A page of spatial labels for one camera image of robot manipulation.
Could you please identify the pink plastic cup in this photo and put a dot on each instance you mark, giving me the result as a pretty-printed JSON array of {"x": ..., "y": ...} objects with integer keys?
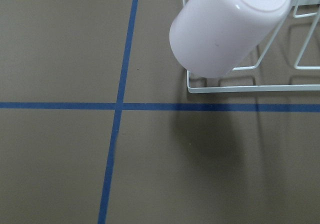
[{"x": 211, "y": 37}]

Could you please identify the white wire cup rack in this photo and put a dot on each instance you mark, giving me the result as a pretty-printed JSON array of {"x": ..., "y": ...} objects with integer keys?
[{"x": 287, "y": 60}]

